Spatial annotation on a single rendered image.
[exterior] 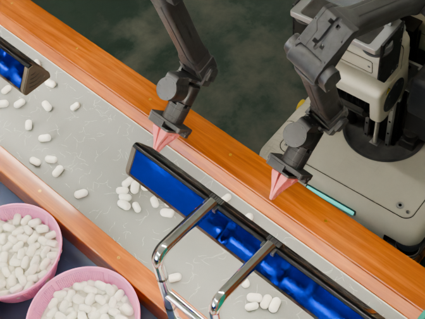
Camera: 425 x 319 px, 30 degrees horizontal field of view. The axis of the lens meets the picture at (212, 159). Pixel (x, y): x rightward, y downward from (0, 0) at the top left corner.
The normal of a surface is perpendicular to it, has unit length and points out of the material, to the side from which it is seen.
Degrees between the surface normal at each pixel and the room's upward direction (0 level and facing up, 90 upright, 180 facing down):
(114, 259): 0
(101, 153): 0
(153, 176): 58
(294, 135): 41
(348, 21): 27
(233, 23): 0
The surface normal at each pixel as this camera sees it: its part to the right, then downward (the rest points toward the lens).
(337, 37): -0.47, 0.07
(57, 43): -0.08, -0.59
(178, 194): -0.62, 0.21
